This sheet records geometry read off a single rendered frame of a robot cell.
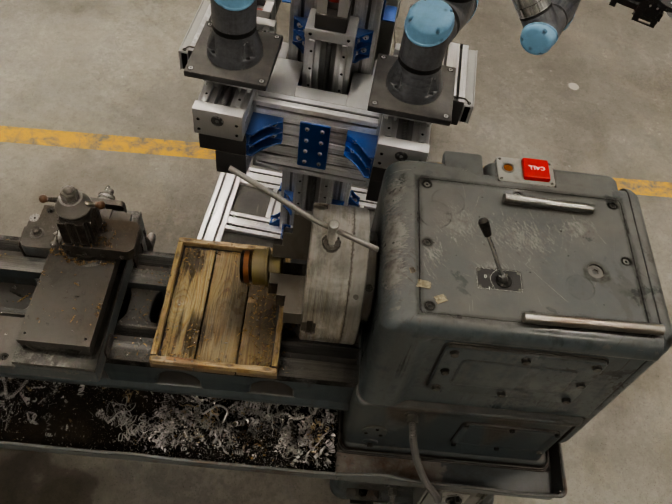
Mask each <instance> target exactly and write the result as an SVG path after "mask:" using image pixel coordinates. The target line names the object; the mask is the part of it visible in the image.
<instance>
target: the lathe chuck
mask: <svg viewBox="0 0 672 504"><path fill-rule="evenodd" d="M314 205H315V206H319V205H321V206H325V207H327V209H325V210H319V208H314ZM314 205H313V216H314V217H316V218H318V219H320V220H323V221H325V222H327V223H329V221H330V220H337V221H338V222H339V224H340V225H339V228H340V229H342V230H344V231H346V232H348V233H350V234H352V235H353V234H354V208H353V206H344V205H335V204H326V203H317V202H315V203H314ZM327 231H328V229H326V228H323V227H321V226H319V225H317V224H315V223H313V222H312V225H311V234H310V243H309V252H308V260H307V269H306V279H305V289H304V298H303V308H302V317H301V321H302V322H306V323H307V321H313V323H315V328H314V331H312V332H306V330H300V333H299V339H300V340H310V341H320V342H329V343H339V341H340V338H341V334H342V329H343V324H344V317H345V311H346V304H347V296H348V288H349V279H350V270H351V260H352V248H353V241H351V240H349V239H347V238H345V237H343V236H340V235H338V237H337V239H338V241H339V247H338V248H337V249H335V250H328V249H326V248H325V247H324V244H323V242H324V239H325V238H326V237H327Z"/></svg>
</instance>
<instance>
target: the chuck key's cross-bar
mask: <svg viewBox="0 0 672 504"><path fill-rule="evenodd" d="M228 171H230V172H231V173H233V174H235V175H236V176H238V177H239V178H241V179H243V180H244V181H246V182H248V183H249V184H251V185H252V186H254V187H256V188H257V189H259V190H261V191H262V192H264V193H265V194H267V195H269V196H270V197H272V198H274V199H275V200H277V201H278V202H280V203H282V204H283V205H285V206H287V207H288V208H290V209H291V210H293V211H295V212H296V213H298V214H300V215H301V216H303V217H304V218H306V219H308V220H309V221H311V222H313V223H315V224H317V225H319V226H321V227H323V228H326V229H328V223H327V222H325V221H323V220H320V219H318V218H316V217H314V216H313V215H311V214H309V213H308V212H306V211H304V210H303V209H301V208H300V207H298V206H296V205H295V204H293V203H292V202H290V201H288V200H287V199H285V198H283V197H282V196H280V195H279V194H277V193H275V192H274V191H272V190H270V189H269V188H267V187H266V186H264V185H262V184H261V183H259V182H257V181H256V180H254V179H253V178H251V177H249V176H248V175H246V174H245V173H243V172H241V171H240V170H238V169H236V168H235V167H233V166H232V165H231V166H230V167H229V169H228ZM336 234H338V235H340V236H343V237H345V238H347V239H349V240H351V241H353V242H355V243H358V244H360V245H362V246H364V247H366V248H368V249H370V250H372V251H375V252H378V250H379V247H378V246H376V245H374V244H372V243H370V242H367V241H365V240H363V239H361V238H359V237H357V236H355V235H352V234H350V233H348V232H346V231H344V230H342V229H340V228H339V230H338V231H337V232H336Z"/></svg>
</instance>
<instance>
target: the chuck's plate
mask: <svg viewBox="0 0 672 504"><path fill-rule="evenodd" d="M353 208H354V234H353V235H355V236H357V237H359V238H361V239H363V240H365V241H367V242H370V213H369V210H368V208H361V207H353ZM368 257H369V249H368V248H366V247H364V246H362V245H360V244H358V243H355V242H353V248H352V260H351V270H350V279H349V288H348V296H347V304H346V311H345V317H344V324H343V329H342V334H341V338H340V341H339V343H340V344H349V345H353V344H354V343H355V341H356V339H357V335H358V331H359V326H360V321H361V315H362V309H363V302H364V295H365V287H366V278H367V268H368Z"/></svg>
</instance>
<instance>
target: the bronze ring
mask: <svg viewBox="0 0 672 504"><path fill-rule="evenodd" d="M271 272H272V273H279V274H283V258H282V257H273V256H272V251H271V247H267V249H258V248H255V249H254V251H251V250H242V252H241V255H240V266H239V274H240V281H241V282H242V283H250V282H252V283H253V285H266V287H269V277H270V273H271Z"/></svg>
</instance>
